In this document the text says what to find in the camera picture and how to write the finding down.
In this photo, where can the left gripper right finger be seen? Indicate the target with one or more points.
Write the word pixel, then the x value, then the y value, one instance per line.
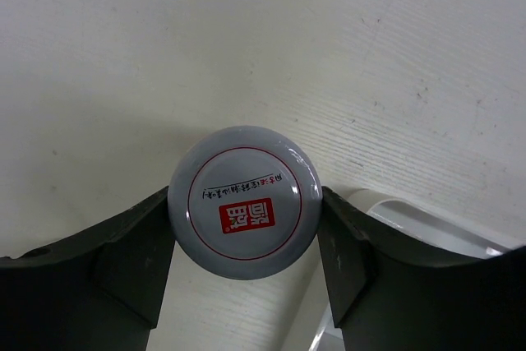
pixel 389 291

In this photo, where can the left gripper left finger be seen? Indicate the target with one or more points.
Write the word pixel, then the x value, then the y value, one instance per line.
pixel 99 289

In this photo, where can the grey lid brown spice jar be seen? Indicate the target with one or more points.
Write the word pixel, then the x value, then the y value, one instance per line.
pixel 245 203

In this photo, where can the white divided organizer tray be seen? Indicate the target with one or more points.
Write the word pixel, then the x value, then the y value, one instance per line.
pixel 313 326

